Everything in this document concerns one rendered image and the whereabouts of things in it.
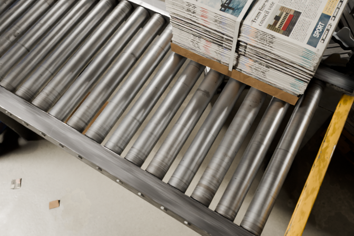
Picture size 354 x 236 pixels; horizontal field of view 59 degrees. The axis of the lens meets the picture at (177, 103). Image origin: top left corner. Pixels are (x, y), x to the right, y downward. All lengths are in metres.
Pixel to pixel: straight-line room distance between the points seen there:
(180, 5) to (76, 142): 0.43
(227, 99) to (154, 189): 0.30
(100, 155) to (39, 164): 1.01
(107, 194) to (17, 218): 0.44
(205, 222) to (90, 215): 0.96
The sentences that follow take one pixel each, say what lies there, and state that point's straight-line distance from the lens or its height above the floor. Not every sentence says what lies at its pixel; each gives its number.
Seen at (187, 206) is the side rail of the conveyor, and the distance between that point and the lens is 0.77.
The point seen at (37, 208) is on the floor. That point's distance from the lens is 1.75.
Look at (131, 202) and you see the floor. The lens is 1.61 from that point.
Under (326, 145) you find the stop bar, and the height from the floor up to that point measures 0.82.
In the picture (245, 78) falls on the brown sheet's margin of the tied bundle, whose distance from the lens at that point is 0.86.
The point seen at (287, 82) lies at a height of 0.89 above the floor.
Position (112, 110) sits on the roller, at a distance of 0.87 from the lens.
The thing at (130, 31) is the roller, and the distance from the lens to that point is 1.03.
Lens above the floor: 1.55
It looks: 62 degrees down
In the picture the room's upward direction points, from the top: 7 degrees counter-clockwise
